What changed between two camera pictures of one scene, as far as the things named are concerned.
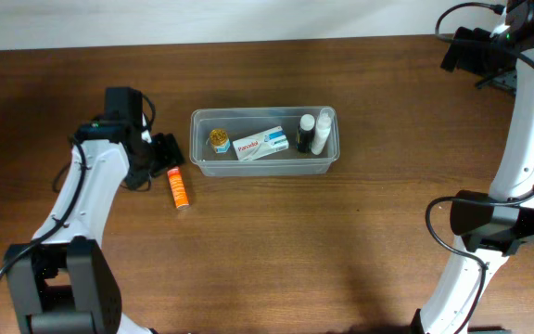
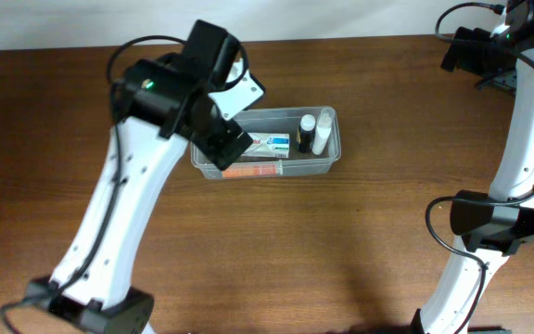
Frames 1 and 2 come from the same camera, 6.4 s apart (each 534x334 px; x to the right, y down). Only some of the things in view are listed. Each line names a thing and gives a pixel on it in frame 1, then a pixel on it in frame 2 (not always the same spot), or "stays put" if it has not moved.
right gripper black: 468,62 stays put
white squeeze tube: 322,130 stays put
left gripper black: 170,155 -> 214,145
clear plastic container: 265,141 stays put
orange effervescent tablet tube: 178,187 -> 249,171
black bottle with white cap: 305,133 stays put
